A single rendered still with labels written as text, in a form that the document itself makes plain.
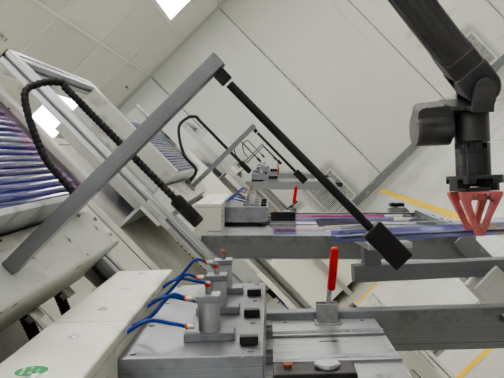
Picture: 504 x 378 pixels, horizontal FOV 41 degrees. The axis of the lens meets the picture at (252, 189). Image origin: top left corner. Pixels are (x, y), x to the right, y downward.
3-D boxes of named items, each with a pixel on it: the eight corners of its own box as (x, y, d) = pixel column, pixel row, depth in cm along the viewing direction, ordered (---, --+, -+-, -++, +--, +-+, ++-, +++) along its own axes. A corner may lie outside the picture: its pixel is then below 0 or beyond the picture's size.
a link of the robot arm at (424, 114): (499, 78, 104) (478, 67, 112) (426, 80, 103) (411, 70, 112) (490, 151, 108) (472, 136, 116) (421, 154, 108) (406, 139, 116)
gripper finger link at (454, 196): (460, 237, 109) (459, 179, 109) (448, 233, 116) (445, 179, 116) (502, 235, 109) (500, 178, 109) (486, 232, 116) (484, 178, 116)
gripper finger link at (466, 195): (463, 238, 107) (461, 179, 107) (450, 234, 115) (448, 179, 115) (505, 235, 108) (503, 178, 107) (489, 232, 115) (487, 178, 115)
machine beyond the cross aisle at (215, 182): (386, 231, 604) (239, 80, 600) (405, 243, 522) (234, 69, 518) (278, 334, 611) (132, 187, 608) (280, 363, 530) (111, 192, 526)
